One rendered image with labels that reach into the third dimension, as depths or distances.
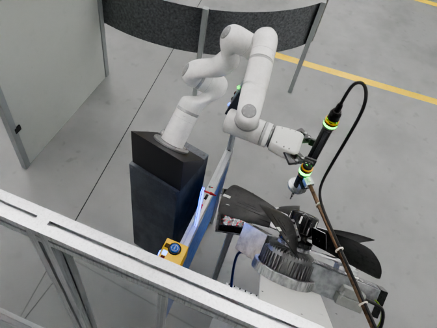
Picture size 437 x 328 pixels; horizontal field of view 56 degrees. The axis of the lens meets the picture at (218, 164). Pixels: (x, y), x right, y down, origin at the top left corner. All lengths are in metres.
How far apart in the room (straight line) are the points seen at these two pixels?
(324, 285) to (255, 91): 0.87
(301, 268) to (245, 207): 0.33
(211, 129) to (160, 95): 0.58
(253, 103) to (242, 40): 0.43
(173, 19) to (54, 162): 1.41
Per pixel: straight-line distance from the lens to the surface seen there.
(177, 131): 1.99
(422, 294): 3.37
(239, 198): 1.76
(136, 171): 2.14
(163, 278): 0.65
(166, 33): 3.35
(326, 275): 1.78
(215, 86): 1.98
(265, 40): 1.52
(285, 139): 1.35
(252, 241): 1.87
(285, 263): 1.69
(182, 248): 1.75
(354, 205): 3.47
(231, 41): 1.66
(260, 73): 1.44
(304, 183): 1.45
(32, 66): 3.01
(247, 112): 1.28
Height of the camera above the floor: 2.65
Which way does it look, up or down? 53 degrees down
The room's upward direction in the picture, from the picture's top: 13 degrees clockwise
